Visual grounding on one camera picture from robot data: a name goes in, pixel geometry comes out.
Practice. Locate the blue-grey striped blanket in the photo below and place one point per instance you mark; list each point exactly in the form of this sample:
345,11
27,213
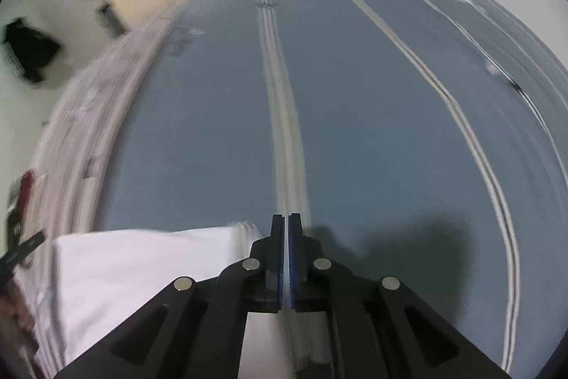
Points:
377,95

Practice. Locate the pink striped bed sheet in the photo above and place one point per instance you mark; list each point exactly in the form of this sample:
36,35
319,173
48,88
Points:
88,103

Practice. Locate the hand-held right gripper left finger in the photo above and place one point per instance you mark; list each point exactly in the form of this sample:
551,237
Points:
277,263

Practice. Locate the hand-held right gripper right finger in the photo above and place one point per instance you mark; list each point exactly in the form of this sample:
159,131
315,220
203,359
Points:
296,263

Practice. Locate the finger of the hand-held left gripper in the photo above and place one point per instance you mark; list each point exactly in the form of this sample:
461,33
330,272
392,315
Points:
22,250

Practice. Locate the person's left hand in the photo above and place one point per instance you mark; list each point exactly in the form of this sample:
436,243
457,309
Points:
13,312

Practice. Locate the black and red garment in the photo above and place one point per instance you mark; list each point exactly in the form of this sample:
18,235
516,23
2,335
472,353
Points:
27,183

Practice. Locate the white garment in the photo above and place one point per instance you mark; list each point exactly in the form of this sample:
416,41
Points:
133,263

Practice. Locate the black hanging bag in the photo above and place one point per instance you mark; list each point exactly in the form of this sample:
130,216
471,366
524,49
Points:
29,50

